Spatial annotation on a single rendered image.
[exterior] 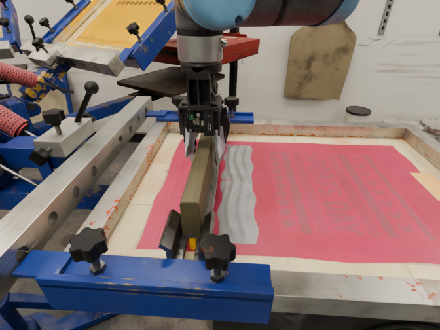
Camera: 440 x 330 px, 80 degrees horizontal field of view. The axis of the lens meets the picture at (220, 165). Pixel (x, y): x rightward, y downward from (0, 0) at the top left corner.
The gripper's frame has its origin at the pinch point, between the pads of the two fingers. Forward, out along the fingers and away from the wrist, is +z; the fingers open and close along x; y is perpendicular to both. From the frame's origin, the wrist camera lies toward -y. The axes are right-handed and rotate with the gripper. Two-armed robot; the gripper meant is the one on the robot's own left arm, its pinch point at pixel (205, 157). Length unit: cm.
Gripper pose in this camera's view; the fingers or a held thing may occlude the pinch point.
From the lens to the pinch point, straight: 57.1
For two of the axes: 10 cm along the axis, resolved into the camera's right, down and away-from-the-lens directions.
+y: -0.7, 5.3, -8.5
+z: 0.0, 8.5, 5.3
